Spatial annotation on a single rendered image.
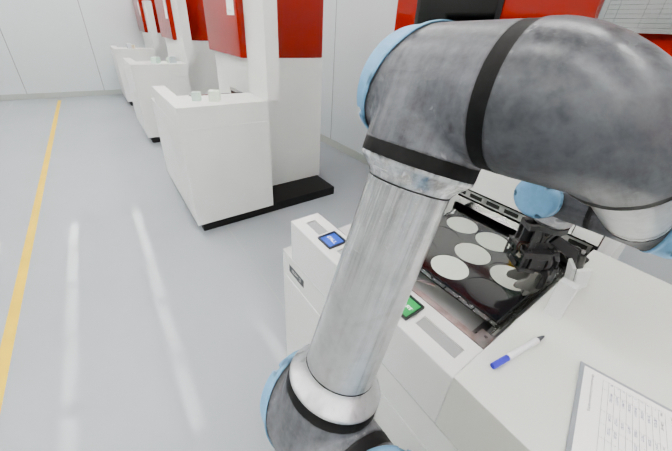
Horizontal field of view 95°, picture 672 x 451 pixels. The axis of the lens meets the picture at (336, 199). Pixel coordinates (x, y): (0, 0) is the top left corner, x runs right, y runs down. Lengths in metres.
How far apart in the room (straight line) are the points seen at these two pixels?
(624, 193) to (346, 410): 0.32
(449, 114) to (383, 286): 0.17
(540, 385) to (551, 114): 0.51
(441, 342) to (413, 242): 0.37
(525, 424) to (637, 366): 0.27
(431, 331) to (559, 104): 0.51
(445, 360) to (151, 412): 1.38
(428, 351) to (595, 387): 0.26
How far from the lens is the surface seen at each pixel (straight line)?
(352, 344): 0.35
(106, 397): 1.88
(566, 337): 0.77
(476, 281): 0.90
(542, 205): 0.62
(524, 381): 0.66
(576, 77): 0.23
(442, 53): 0.27
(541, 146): 0.24
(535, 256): 0.79
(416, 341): 0.63
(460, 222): 1.13
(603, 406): 0.70
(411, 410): 0.77
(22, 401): 2.05
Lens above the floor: 1.45
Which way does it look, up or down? 29 degrees down
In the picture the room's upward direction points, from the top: 3 degrees clockwise
